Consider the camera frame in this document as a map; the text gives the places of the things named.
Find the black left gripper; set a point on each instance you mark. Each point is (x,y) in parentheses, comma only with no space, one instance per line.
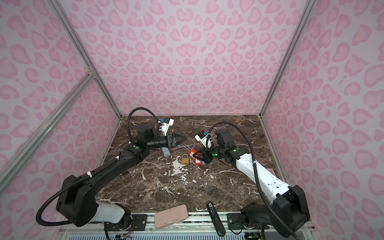
(171,139)

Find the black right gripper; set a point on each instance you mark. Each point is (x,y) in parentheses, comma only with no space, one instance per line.
(206,157)

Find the brass padlock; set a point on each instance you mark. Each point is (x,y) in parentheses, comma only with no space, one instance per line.
(185,160)

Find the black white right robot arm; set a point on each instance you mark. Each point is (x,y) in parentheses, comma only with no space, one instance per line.
(285,209)

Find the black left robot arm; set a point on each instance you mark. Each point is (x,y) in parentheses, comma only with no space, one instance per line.
(78,202)

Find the light blue rectangular bar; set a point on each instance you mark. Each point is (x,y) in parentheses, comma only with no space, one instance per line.
(166,152)

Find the black handheld device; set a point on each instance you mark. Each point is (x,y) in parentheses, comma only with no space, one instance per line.
(218,225)

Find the pink smartphone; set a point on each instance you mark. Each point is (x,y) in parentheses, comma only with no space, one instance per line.
(171,216)

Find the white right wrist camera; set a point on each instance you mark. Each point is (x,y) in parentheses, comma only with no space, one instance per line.
(204,138)

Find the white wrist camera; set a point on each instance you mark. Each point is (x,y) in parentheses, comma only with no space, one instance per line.
(204,138)
(165,123)

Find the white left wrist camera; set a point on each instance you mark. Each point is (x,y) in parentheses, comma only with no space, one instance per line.
(165,123)

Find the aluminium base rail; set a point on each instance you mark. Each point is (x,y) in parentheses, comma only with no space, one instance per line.
(198,226)

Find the diagonal aluminium frame bar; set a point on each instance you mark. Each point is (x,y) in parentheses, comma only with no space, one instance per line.
(19,160)

